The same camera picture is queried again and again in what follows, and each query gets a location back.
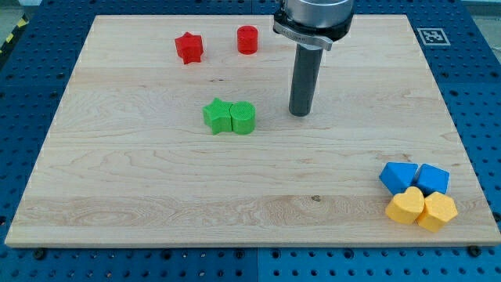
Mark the yellow heart block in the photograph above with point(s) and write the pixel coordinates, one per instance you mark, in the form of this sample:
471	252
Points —
405	207

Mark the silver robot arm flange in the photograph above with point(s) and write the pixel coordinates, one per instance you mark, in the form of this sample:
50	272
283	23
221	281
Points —
314	24

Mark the yellow black hazard tape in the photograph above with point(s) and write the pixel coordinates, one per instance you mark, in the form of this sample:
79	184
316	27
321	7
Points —
14	36

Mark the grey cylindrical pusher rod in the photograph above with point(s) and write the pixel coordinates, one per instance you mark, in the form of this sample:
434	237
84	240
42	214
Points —
306	69

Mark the red cylinder block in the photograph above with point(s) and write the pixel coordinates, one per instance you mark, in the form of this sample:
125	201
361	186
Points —
247	39

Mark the light wooden board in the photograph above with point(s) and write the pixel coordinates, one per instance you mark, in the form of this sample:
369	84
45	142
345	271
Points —
129	163

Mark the blue cube block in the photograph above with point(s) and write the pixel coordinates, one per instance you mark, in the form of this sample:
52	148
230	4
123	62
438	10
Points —
431	179

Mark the green cylinder block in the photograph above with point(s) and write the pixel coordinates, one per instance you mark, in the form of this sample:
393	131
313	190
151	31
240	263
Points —
243	115

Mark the blue triangle block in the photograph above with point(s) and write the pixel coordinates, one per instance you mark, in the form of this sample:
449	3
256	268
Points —
398	176

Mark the green star block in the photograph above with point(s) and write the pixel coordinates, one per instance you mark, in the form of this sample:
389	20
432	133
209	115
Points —
217	116

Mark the yellow hexagon block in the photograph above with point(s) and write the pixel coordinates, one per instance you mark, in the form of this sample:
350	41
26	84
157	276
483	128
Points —
439	210

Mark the white fiducial marker tag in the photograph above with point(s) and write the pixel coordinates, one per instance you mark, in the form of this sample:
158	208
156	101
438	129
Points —
433	36

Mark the red star block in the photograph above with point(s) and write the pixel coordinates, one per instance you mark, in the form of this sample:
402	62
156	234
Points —
189	48

